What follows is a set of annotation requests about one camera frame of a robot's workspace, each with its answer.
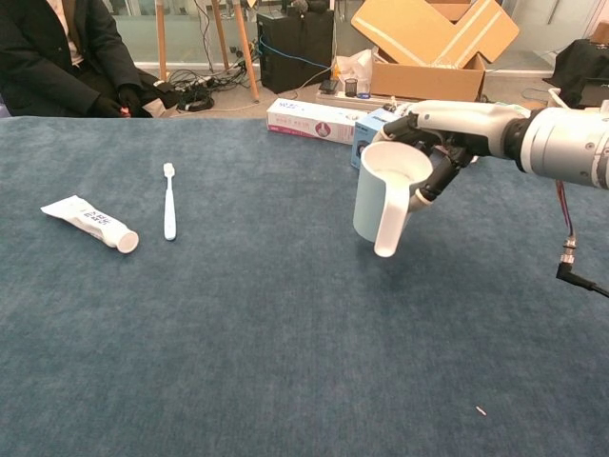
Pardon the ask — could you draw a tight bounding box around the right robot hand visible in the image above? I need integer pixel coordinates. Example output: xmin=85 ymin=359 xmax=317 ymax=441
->
xmin=372 ymin=99 xmax=522 ymax=215

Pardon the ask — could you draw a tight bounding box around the light blue plastic mug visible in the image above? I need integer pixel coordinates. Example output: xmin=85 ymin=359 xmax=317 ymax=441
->
xmin=352 ymin=141 xmax=435 ymax=259

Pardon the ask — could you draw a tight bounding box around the light blue toothbrush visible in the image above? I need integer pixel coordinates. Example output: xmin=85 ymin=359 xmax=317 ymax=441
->
xmin=162 ymin=162 xmax=178 ymax=242

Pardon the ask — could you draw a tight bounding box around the white toothpaste tube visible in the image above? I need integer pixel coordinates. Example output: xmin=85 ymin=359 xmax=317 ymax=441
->
xmin=39 ymin=194 xmax=141 ymax=254

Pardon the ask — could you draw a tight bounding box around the open cardboard box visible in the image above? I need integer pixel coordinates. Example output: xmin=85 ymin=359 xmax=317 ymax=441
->
xmin=350 ymin=0 xmax=521 ymax=104

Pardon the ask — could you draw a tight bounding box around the blue cube speaker box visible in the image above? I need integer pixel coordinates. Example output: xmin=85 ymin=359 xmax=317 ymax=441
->
xmin=350 ymin=107 xmax=408 ymax=170

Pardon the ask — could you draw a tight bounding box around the long white pink box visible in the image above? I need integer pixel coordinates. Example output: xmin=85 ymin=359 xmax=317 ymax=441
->
xmin=265 ymin=98 xmax=377 ymax=146

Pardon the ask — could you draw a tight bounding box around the white plastic bag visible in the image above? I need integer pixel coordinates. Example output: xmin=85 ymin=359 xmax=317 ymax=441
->
xmin=332 ymin=48 xmax=375 ymax=94

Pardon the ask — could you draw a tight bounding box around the long white power strip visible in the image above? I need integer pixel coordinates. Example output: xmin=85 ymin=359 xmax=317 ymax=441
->
xmin=315 ymin=89 xmax=420 ymax=109

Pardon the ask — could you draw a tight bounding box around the black cloth cover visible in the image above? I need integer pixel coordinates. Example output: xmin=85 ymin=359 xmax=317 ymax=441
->
xmin=554 ymin=38 xmax=609 ymax=109

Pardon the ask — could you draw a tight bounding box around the black computer tower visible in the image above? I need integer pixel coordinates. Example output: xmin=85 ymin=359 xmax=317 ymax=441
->
xmin=256 ymin=9 xmax=335 ymax=95

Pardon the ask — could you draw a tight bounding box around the wooden easel leg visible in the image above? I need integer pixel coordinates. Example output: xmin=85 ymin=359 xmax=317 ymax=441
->
xmin=231 ymin=0 xmax=261 ymax=104
xmin=154 ymin=0 xmax=168 ymax=82
xmin=211 ymin=0 xmax=230 ymax=70

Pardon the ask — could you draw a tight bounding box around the blue table cloth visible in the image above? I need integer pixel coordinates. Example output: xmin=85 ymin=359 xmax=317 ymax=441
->
xmin=0 ymin=116 xmax=609 ymax=457

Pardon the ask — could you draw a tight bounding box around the person in black coat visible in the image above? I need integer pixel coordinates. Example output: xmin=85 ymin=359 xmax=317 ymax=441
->
xmin=0 ymin=0 xmax=182 ymax=119

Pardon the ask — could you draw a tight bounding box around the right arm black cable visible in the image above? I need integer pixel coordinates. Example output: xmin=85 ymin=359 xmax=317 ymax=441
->
xmin=554 ymin=179 xmax=609 ymax=300

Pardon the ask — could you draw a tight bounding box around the blue network cable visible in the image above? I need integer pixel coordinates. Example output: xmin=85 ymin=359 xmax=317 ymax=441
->
xmin=259 ymin=37 xmax=332 ymax=68

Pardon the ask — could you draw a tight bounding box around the black cable tangle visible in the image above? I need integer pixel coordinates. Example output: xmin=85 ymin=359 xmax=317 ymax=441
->
xmin=166 ymin=69 xmax=261 ymax=113

